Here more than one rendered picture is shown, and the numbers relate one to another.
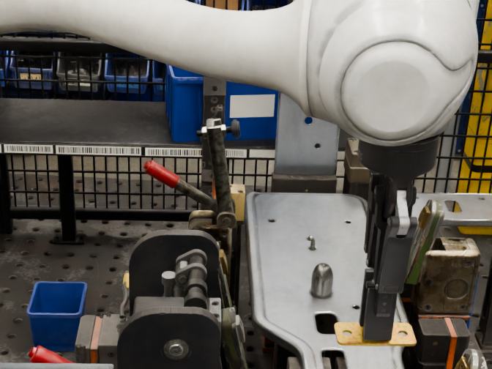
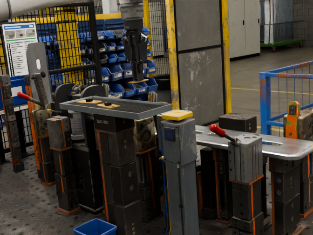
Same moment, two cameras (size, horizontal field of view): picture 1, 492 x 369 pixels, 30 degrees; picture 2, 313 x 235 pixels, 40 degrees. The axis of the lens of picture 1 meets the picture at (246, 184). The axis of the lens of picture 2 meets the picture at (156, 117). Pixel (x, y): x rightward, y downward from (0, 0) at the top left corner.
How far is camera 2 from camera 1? 1.14 m
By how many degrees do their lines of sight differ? 42
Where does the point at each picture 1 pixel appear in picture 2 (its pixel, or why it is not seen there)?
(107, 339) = (62, 117)
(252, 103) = (15, 90)
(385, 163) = (136, 25)
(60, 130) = not seen: outside the picture
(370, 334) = (139, 79)
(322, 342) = not seen: hidden behind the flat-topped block
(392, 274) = (144, 54)
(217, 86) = (7, 82)
